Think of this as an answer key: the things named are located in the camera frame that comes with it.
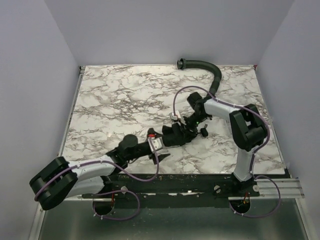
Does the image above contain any black folding umbrella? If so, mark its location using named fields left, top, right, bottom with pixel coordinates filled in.
left=147, top=122, right=209, bottom=147

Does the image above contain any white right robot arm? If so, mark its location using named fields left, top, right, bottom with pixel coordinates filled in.
left=184, top=92, right=270, bottom=182

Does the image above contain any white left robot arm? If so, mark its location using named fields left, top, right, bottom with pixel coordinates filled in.
left=29, top=133, right=168, bottom=210

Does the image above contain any clear plastic parts box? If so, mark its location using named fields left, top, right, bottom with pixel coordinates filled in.
left=226, top=121, right=233, bottom=136

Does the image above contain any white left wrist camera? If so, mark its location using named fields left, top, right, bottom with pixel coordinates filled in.
left=147, top=135, right=168, bottom=154

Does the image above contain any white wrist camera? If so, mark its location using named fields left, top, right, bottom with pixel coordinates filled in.
left=169, top=110, right=186, bottom=125
left=147, top=135, right=168, bottom=154

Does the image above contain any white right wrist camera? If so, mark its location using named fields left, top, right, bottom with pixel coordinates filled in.
left=169, top=110, right=186, bottom=125

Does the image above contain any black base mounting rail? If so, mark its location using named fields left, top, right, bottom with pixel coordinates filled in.
left=83, top=174, right=260, bottom=209

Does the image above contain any black corrugated hose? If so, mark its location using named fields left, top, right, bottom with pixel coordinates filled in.
left=176, top=57, right=223, bottom=97

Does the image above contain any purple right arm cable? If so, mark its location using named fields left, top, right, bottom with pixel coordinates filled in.
left=172, top=85, right=281, bottom=218

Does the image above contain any aluminium frame rail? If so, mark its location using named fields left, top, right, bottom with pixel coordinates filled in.
left=254, top=177, right=311, bottom=240

